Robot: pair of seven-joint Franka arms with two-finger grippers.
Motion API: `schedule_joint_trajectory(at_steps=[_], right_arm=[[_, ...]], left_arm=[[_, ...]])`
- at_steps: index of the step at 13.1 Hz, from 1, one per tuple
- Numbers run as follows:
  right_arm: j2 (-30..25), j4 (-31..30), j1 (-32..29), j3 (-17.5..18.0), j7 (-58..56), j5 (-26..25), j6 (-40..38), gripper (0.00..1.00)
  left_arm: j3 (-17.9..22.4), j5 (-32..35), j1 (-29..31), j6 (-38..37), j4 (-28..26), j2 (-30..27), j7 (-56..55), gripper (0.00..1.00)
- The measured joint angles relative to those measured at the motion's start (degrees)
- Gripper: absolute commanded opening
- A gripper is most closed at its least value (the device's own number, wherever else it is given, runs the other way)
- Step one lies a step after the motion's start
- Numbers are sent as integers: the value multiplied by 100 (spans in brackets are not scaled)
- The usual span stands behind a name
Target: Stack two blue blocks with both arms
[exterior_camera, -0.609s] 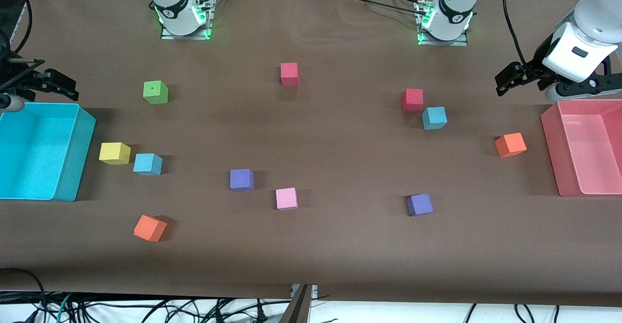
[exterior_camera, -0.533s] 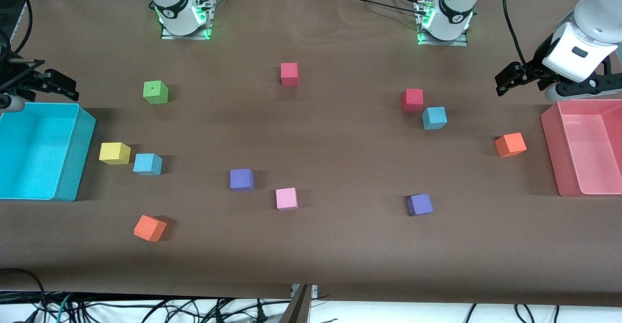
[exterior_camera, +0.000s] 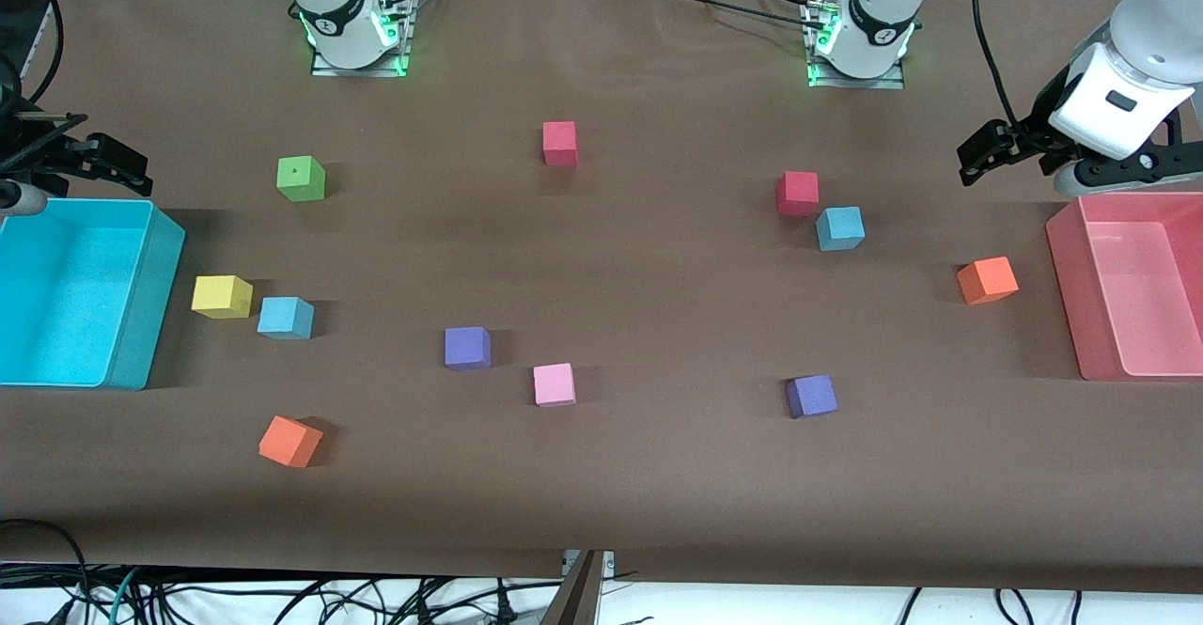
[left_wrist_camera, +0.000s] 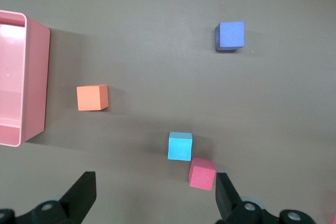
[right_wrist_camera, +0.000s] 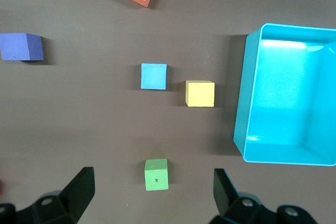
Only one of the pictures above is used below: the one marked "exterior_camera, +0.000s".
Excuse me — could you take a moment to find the blue foam cube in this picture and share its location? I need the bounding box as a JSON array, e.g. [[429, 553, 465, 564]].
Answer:
[[816, 206, 866, 252], [258, 297, 315, 340]]

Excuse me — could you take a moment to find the orange foam cube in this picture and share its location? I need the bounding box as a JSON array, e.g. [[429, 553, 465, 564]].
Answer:
[[258, 415, 324, 469], [957, 257, 1020, 305]]

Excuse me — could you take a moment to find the cyan plastic bin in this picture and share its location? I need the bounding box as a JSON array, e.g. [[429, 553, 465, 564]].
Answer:
[[0, 197, 186, 391]]

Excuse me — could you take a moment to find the yellow foam cube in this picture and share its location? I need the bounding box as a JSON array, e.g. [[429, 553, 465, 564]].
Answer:
[[192, 275, 254, 320]]

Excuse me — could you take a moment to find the green foam cube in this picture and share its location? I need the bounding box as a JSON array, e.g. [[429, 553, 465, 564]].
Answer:
[[276, 156, 327, 203]]

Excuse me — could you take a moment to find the pink plastic bin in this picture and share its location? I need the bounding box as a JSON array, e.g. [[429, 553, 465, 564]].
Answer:
[[1045, 193, 1203, 382]]

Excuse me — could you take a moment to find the red foam cube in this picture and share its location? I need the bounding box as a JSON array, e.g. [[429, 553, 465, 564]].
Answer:
[[542, 121, 579, 167], [776, 171, 820, 218]]

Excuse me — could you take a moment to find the purple foam cube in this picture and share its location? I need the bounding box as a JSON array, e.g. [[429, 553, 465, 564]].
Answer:
[[445, 326, 492, 370], [786, 374, 838, 419]]

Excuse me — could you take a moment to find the pink foam cube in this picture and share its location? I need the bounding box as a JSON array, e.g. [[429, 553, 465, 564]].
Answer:
[[533, 363, 577, 408]]

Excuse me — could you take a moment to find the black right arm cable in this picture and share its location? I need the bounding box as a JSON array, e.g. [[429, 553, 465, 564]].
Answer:
[[23, 0, 67, 109]]

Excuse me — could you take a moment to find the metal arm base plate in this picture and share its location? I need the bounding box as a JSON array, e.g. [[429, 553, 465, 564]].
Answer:
[[310, 0, 413, 78], [806, 0, 906, 90]]

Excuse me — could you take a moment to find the teal cable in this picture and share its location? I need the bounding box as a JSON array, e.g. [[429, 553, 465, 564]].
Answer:
[[108, 564, 147, 625]]

